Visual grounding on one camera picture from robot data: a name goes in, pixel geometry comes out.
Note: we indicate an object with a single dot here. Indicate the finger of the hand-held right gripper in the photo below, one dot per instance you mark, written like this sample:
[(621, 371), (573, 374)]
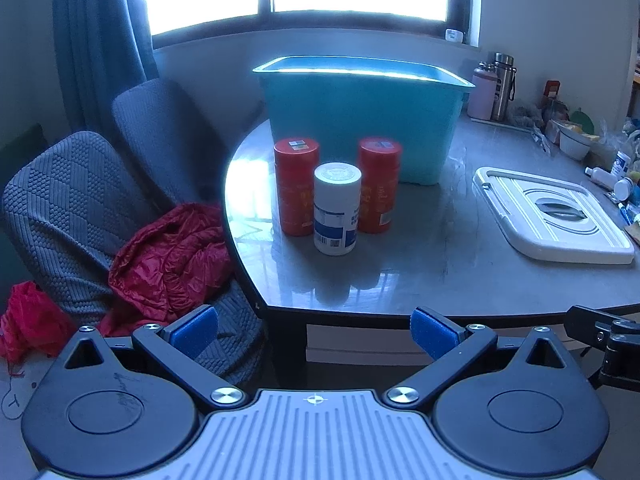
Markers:
[(617, 347)]

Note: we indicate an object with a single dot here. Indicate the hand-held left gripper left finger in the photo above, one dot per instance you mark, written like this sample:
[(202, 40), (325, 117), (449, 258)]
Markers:
[(195, 331)]

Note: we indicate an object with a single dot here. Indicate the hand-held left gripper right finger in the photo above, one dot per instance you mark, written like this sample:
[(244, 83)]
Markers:
[(432, 333)]

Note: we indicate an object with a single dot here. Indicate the white storage bin lid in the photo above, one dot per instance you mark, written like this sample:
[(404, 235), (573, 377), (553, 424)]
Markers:
[(520, 210)]

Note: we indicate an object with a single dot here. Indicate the white blue-label medicine bottle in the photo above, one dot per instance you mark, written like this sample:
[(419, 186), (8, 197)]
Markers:
[(336, 215)]

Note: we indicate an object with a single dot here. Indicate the red cylindrical canister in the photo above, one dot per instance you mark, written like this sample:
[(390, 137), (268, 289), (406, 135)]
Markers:
[(380, 185), (296, 187)]

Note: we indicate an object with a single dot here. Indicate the teal plastic storage bin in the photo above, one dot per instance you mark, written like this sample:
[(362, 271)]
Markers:
[(360, 115)]

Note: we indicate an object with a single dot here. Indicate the red puffer jacket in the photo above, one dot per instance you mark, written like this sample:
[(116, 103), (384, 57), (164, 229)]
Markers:
[(170, 255)]

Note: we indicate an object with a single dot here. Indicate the blue ointment tube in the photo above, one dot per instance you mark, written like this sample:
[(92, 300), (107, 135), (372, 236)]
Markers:
[(625, 213)]

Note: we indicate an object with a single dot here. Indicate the white lying wide-cap bottle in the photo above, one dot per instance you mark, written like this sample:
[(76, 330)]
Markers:
[(624, 190)]

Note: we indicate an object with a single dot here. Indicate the red crumpled cloth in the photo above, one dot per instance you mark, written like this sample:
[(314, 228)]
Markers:
[(30, 317)]

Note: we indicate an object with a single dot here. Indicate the white lying lotion bottle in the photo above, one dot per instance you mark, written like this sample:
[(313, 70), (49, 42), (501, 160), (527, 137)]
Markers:
[(601, 176)]

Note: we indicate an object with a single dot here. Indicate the white upright blue-print bottle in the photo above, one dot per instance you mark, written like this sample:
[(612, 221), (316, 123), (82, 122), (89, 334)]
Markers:
[(621, 164)]

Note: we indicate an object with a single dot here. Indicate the grey knit-covered chair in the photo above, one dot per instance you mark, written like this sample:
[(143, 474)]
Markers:
[(65, 200), (165, 130)]

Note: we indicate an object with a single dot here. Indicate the white ceramic bowl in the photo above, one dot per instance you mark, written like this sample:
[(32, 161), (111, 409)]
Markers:
[(574, 145)]

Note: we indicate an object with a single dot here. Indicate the green round plate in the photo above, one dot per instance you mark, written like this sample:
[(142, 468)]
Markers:
[(584, 121)]

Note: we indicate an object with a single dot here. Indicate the pink water bottle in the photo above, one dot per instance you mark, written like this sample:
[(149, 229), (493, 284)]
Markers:
[(482, 95)]

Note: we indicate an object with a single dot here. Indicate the stainless steel thermos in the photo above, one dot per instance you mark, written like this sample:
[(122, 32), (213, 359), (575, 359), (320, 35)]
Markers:
[(502, 90)]

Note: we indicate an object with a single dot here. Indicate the small red box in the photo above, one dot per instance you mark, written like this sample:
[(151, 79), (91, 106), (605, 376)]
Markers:
[(552, 89)]

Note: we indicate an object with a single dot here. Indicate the small white sill device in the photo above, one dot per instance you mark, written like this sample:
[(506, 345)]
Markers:
[(453, 35)]

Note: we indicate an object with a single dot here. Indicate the blue curtain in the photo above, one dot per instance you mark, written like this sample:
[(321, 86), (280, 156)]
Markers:
[(100, 35)]

